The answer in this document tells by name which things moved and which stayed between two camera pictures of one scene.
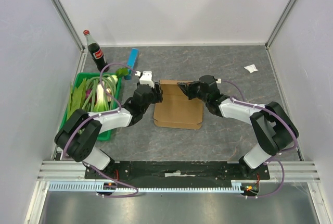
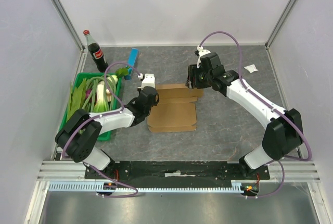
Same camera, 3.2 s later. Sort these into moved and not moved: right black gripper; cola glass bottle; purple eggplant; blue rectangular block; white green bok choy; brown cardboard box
Moved: brown cardboard box; right black gripper
Not moved: blue rectangular block; white green bok choy; purple eggplant; cola glass bottle
